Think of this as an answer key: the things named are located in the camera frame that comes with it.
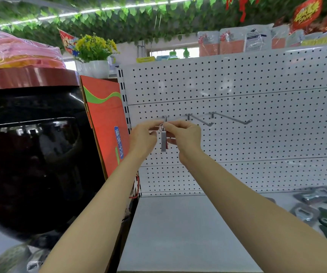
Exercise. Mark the person's right hand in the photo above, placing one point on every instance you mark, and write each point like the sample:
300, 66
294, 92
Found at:
187, 142

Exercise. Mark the person's left hand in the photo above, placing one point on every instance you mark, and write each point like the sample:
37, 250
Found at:
140, 139

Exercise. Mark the person's right thumb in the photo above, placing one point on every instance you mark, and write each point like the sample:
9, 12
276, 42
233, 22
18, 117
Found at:
171, 133

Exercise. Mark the person's left thumb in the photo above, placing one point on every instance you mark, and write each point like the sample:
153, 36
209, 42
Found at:
153, 135

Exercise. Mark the person's left forearm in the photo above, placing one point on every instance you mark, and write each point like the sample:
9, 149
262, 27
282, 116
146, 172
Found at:
98, 213

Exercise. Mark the person's right forearm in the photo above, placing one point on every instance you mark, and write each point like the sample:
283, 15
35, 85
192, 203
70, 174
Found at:
254, 221

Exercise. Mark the short metal peg hook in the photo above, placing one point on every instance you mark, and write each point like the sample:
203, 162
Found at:
166, 117

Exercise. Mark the medium metal peg hook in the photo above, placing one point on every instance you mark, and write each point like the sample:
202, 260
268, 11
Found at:
200, 119

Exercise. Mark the slotted white shelf upright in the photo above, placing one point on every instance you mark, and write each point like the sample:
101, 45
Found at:
125, 110

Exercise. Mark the red cardboard box green stripe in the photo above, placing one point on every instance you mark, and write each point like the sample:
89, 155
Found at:
106, 125

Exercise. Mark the long metal peg hook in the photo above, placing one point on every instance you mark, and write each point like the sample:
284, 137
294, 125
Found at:
231, 117

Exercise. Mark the white pegboard shelf panel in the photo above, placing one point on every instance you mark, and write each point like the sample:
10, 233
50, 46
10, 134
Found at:
251, 125

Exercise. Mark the green bottle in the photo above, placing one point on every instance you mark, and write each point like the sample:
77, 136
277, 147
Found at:
186, 53

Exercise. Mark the orange window packet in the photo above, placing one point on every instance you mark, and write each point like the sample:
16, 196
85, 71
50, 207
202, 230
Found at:
208, 44
231, 41

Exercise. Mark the yellow flowers in white pot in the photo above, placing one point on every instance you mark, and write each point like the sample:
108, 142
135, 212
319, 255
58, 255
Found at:
95, 53

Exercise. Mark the grey shelf board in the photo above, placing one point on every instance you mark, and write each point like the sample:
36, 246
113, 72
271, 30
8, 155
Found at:
191, 233

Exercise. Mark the green leaf garland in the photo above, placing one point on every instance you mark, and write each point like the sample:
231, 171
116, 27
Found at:
152, 22

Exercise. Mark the large black glossy jar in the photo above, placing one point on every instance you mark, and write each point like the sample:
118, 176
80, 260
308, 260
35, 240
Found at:
32, 162

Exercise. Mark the small red flag sign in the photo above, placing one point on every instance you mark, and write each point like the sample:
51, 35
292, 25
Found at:
66, 41

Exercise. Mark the white blue-printed packet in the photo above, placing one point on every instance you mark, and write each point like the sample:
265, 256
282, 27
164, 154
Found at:
257, 38

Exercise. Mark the red-brown round jar lid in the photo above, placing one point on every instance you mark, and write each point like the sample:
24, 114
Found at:
29, 78

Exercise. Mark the white light strip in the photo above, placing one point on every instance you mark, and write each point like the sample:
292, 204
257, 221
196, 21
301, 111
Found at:
95, 10

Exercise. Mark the red hanging tassel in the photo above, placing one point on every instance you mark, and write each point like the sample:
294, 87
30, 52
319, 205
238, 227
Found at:
243, 8

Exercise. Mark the orange clear packet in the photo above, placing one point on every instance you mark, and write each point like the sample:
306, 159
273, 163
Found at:
280, 36

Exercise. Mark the clear plastic packet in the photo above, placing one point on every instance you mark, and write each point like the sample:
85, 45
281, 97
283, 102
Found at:
295, 38

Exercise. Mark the silver tool blister pack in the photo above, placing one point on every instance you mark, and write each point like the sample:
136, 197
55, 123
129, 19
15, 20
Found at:
305, 214
319, 193

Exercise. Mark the pink plastic bag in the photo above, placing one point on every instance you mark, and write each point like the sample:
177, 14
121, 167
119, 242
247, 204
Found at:
18, 51

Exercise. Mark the yellow label packet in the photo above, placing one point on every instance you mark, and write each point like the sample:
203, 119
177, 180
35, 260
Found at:
322, 39

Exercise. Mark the red hanging promo sign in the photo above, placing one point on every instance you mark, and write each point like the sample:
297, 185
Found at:
307, 12

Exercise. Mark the grey reflective round object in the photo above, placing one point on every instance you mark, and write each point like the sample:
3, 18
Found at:
18, 260

